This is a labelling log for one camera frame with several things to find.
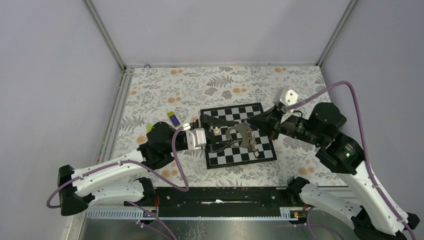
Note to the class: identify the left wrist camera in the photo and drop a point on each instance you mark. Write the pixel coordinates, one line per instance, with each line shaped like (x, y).
(195, 136)

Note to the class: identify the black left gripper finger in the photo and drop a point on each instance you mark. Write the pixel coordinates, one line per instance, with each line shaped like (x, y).
(211, 121)
(216, 147)

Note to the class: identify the floral table cloth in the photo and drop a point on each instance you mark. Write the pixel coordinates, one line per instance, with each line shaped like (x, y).
(185, 91)

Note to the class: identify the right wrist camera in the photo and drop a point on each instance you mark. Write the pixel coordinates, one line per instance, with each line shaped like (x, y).
(284, 98)

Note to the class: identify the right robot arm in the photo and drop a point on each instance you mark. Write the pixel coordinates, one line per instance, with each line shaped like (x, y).
(371, 218)

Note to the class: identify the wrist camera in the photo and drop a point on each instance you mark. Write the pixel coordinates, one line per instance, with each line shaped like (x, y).
(195, 136)
(284, 98)

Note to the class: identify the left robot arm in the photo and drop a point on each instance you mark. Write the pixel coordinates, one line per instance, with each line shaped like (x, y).
(123, 179)

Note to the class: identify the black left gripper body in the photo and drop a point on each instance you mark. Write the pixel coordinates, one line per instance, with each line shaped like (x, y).
(209, 134)

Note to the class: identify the purple green toy brick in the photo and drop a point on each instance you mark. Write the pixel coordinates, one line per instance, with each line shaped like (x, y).
(173, 118)

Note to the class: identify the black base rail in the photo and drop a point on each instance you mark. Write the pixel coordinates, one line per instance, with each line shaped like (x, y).
(222, 202)

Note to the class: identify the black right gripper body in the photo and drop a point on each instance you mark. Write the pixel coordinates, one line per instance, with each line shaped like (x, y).
(277, 113)

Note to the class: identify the black key tag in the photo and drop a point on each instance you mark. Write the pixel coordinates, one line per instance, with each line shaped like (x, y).
(256, 153)

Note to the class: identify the black white chessboard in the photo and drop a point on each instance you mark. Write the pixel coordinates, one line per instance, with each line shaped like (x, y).
(238, 156)

